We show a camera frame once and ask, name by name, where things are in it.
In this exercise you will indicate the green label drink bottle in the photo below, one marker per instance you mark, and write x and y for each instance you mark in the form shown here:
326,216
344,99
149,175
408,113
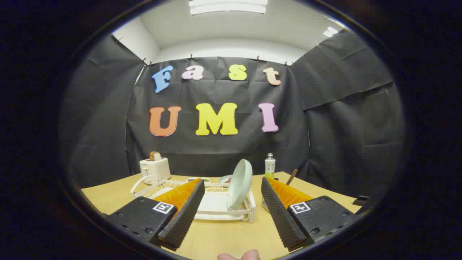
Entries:
270,167

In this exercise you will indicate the white toaster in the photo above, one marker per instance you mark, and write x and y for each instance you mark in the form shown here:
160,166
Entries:
155,170

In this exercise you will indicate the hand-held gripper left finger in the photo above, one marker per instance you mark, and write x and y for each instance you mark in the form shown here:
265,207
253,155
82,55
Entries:
184,213

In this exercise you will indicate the long ceiling light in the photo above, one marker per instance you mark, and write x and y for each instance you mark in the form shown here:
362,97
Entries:
227,6

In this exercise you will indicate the pale green plate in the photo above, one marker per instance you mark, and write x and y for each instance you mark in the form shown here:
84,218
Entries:
240,184

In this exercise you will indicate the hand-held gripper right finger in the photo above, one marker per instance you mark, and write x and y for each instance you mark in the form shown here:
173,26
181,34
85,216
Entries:
281,213

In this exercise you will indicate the black backdrop cloth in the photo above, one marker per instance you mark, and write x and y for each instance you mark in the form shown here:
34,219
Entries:
216,151

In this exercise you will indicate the white divided snack tray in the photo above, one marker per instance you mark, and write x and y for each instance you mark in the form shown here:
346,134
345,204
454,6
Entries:
204,179

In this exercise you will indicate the small ceiling light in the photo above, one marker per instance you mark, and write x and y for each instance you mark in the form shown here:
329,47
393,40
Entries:
330,31

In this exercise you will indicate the small plate with food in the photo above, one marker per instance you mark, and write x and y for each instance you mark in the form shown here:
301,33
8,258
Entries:
223,178

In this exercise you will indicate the white dish rack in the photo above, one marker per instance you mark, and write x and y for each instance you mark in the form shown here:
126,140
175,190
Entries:
216,206

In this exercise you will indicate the bread slice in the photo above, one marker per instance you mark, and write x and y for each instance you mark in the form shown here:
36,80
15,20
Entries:
155,156

